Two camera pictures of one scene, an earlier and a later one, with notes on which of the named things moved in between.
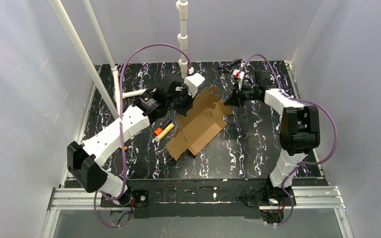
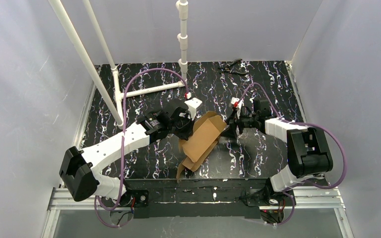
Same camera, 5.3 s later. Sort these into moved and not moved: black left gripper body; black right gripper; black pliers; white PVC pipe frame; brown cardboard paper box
Moved: black left gripper body; brown cardboard paper box; black right gripper
Not moved: black pliers; white PVC pipe frame
